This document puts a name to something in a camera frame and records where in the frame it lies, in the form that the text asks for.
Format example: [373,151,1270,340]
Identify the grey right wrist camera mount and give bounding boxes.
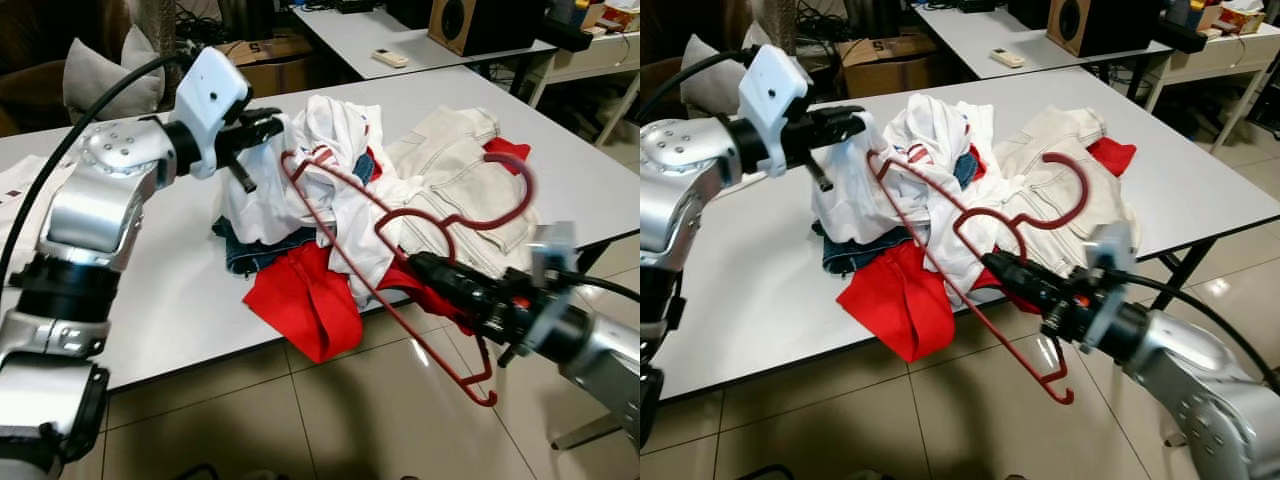
[1085,222,1136,351]
[527,222,579,356]

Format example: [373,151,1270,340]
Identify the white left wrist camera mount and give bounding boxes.
[738,43,811,179]
[172,47,253,181]

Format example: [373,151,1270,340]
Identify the blue jeans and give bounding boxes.
[212,150,381,276]
[820,150,986,276]

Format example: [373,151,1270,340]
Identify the white shirt with red print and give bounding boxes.
[215,95,431,306]
[810,93,1021,301]

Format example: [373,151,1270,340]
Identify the plain red shirt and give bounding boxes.
[243,243,471,366]
[835,240,1051,364]

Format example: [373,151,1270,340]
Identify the red plastic hanger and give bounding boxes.
[278,148,536,406]
[865,148,1093,406]

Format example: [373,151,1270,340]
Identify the white desk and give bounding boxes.
[290,0,561,106]
[910,0,1176,101]

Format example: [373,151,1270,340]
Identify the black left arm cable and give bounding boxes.
[640,45,761,126]
[0,50,191,291]

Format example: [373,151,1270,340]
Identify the grey patterned curtain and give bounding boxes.
[130,0,181,56]
[750,0,801,46]

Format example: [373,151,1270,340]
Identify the open cardboard box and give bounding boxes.
[215,35,316,99]
[835,35,936,99]

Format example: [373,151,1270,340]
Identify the grey pillow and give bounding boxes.
[120,25,186,76]
[680,35,746,119]
[63,38,166,123]

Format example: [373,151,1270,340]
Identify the cream denim jacket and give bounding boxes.
[985,105,1141,276]
[385,105,541,281]

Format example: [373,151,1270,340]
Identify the small red cloth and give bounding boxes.
[1087,137,1139,178]
[483,138,533,178]

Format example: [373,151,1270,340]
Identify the large white table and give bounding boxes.
[650,65,1280,451]
[0,65,641,451]

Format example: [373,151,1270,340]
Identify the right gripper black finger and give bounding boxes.
[410,252,481,297]
[425,280,481,326]
[987,252,1051,295]
[1000,280,1049,323]

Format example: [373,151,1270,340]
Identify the wooden black-front speaker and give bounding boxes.
[428,0,549,58]
[1045,0,1166,58]

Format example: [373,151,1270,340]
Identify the white side table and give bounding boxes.
[545,30,641,146]
[1140,30,1280,151]

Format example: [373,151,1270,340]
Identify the brown armchair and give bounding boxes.
[0,0,131,136]
[640,0,751,121]

